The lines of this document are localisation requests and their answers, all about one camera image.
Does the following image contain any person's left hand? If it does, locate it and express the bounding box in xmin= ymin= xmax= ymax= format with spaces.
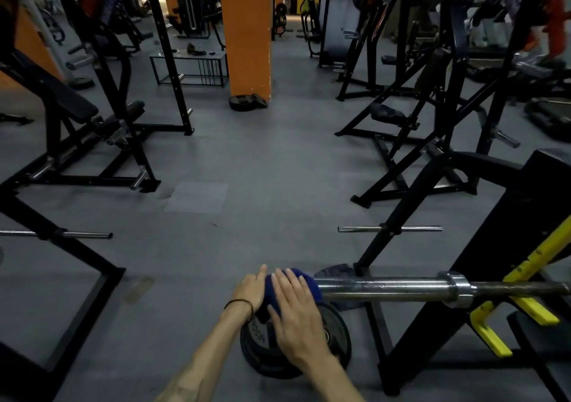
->
xmin=231 ymin=264 xmax=268 ymax=313

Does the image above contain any person's right hand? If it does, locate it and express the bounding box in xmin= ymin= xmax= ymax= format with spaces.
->
xmin=266 ymin=268 xmax=334 ymax=371

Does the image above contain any blue cleaning cloth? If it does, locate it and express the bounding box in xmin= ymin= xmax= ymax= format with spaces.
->
xmin=256 ymin=268 xmax=325 ymax=325

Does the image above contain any steel barbell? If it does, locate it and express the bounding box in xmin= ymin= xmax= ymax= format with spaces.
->
xmin=312 ymin=271 xmax=571 ymax=310

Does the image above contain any person's left forearm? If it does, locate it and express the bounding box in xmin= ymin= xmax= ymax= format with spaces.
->
xmin=153 ymin=310 xmax=254 ymax=402

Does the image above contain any black grip-hole weight plate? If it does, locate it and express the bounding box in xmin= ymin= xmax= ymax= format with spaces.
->
xmin=312 ymin=302 xmax=353 ymax=370

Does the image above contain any black weight plate white lettering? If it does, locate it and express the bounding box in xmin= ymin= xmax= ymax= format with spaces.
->
xmin=240 ymin=312 xmax=309 ymax=381

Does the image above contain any grey cloth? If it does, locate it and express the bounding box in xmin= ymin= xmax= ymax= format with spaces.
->
xmin=314 ymin=262 xmax=366 ymax=312

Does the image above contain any black squat rack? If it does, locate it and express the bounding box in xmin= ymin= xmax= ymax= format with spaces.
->
xmin=127 ymin=0 xmax=195 ymax=137

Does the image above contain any black bench press rack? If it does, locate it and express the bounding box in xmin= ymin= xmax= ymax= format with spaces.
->
xmin=337 ymin=148 xmax=571 ymax=402

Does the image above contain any yellow bar hook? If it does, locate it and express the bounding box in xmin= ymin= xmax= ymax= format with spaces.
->
xmin=469 ymin=214 xmax=571 ymax=359

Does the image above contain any wide orange pillar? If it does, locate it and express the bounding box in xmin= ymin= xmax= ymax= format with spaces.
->
xmin=217 ymin=0 xmax=272 ymax=102

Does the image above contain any black incline bench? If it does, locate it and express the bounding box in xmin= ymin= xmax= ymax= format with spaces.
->
xmin=0 ymin=0 xmax=162 ymax=194

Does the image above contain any black plate tree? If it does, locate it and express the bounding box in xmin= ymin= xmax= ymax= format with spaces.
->
xmin=272 ymin=2 xmax=288 ymax=37

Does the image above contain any grey panel weight machine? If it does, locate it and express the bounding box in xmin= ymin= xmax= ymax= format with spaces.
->
xmin=318 ymin=0 xmax=363 ymax=69

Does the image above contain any black and red lever machine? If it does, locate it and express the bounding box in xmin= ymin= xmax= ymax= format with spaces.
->
xmin=334 ymin=0 xmax=570 ymax=209

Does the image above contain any black hair tie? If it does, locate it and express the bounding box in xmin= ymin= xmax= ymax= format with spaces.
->
xmin=223 ymin=299 xmax=255 ymax=323

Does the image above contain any black rack base frame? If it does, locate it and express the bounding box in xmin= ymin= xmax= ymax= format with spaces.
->
xmin=0 ymin=191 xmax=127 ymax=402

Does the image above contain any black wire frame table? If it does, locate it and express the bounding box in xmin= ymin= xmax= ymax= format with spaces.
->
xmin=149 ymin=49 xmax=229 ymax=89

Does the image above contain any black plate-loaded machine frame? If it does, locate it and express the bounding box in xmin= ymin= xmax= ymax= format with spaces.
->
xmin=337 ymin=0 xmax=429 ymax=102

